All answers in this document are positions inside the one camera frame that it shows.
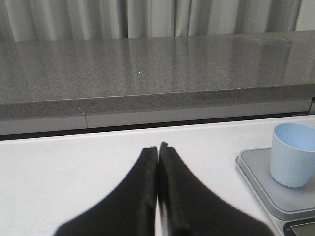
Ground silver electronic kitchen scale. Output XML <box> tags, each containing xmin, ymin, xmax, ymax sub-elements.
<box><xmin>235</xmin><ymin>148</ymin><xmax>315</xmax><ymax>236</ymax></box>

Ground grey curtain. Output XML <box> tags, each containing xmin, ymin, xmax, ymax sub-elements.
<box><xmin>0</xmin><ymin>0</ymin><xmax>315</xmax><ymax>42</ymax></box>

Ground grey granite counter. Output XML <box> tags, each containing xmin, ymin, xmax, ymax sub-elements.
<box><xmin>0</xmin><ymin>31</ymin><xmax>315</xmax><ymax>135</ymax></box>

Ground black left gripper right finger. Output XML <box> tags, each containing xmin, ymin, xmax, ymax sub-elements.
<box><xmin>158</xmin><ymin>142</ymin><xmax>273</xmax><ymax>236</ymax></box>

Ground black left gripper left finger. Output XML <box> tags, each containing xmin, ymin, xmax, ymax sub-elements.
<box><xmin>55</xmin><ymin>147</ymin><xmax>158</xmax><ymax>236</ymax></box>

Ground light blue plastic cup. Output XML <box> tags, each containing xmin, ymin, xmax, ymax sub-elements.
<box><xmin>270</xmin><ymin>123</ymin><xmax>315</xmax><ymax>188</ymax></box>

